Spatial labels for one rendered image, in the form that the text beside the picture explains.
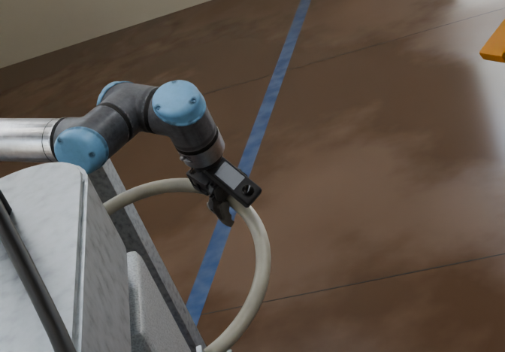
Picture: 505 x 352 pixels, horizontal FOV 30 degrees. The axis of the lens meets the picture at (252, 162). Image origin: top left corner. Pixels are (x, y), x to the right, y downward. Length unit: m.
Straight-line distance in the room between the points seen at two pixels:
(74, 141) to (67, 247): 0.76
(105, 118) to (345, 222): 2.59
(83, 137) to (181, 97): 0.20
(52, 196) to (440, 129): 3.72
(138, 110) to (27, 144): 0.22
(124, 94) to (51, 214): 0.78
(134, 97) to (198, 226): 2.94
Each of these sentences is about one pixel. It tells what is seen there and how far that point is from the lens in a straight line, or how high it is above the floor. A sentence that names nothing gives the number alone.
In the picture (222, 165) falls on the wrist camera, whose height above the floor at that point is 1.37.
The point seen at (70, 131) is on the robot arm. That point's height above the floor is 1.59.
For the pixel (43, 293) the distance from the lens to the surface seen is 0.81.
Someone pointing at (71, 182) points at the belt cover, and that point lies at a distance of 1.11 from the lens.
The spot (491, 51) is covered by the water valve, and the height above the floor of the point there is 1.88.
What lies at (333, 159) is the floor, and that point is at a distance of 4.79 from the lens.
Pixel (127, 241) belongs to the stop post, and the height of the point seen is 0.67.
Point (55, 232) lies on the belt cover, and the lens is 1.01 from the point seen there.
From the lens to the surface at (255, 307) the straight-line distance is 1.79.
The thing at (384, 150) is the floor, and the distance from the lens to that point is 4.69.
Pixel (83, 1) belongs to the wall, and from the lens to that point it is 8.67.
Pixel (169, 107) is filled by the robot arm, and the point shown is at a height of 1.55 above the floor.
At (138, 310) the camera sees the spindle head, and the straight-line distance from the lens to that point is 1.11.
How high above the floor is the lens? 2.14
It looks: 25 degrees down
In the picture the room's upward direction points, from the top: 24 degrees counter-clockwise
